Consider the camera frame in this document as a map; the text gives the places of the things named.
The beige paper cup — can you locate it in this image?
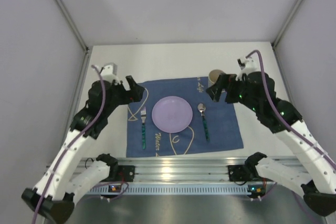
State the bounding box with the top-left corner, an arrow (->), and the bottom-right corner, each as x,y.
207,69 -> 226,88

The fork with green handle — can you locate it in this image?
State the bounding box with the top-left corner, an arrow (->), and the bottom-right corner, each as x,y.
140,107 -> 146,150

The spoon with green handle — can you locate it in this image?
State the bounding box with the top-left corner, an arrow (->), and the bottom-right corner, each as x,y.
197,103 -> 210,142

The lilac plastic plate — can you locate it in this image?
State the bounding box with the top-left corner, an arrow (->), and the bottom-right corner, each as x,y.
152,96 -> 193,133

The blue placemat with yellow drawings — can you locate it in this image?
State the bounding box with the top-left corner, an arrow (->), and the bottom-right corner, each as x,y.
126,77 -> 244,157

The white robot arm, image right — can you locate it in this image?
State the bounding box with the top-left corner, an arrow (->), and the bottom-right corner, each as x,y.
216,71 -> 335,217

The white robot arm, image left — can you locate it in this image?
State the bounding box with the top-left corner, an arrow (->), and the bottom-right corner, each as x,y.
22,73 -> 145,223

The white wrist camera, image left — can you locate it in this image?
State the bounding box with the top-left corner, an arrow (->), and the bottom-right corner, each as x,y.
92,62 -> 120,83

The white wrist camera, image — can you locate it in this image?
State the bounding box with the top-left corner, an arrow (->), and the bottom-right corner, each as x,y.
236,57 -> 259,81
92,62 -> 120,83

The white wrist camera, image right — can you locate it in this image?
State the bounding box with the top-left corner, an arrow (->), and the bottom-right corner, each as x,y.
236,57 -> 259,81

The aluminium rail base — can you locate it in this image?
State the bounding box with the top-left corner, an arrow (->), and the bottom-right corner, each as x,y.
46,156 -> 328,183

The perforated cable duct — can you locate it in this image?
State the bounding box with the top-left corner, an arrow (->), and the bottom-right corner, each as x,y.
87,184 -> 266,196

